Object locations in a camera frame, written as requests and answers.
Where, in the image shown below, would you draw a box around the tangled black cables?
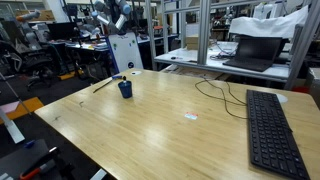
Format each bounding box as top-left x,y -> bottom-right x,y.
209,40 -> 240,61

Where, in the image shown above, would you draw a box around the white cloth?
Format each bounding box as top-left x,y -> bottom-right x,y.
228,4 -> 309,40

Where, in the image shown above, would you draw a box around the black keyboard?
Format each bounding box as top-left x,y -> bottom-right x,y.
246,89 -> 311,180

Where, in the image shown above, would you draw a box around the black computer monitor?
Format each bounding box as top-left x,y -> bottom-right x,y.
46,21 -> 80,42

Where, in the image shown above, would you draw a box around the aluminium frame post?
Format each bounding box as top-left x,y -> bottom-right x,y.
196,0 -> 213,66

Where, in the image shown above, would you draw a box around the cardboard box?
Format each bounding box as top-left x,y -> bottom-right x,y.
185,35 -> 200,51

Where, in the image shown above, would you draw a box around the black office chair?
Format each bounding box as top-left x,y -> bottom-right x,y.
0,20 -> 54,91

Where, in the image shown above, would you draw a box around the black keyboard cable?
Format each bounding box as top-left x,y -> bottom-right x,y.
194,78 -> 249,120

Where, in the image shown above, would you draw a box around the blue cup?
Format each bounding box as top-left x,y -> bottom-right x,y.
117,80 -> 133,99

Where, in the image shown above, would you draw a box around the orange handled tool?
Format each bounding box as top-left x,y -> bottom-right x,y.
19,159 -> 57,180

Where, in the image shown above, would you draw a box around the grey metal bar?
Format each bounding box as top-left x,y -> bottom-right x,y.
0,107 -> 26,145

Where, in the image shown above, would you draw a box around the red white blue sticker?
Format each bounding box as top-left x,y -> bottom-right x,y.
184,111 -> 199,121

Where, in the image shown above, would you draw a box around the black laptop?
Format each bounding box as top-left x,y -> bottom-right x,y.
222,35 -> 283,73

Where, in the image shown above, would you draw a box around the black stick with blue end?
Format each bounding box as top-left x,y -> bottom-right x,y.
92,74 -> 124,94

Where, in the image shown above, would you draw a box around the white shelf board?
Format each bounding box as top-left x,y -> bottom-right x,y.
153,41 -> 290,84

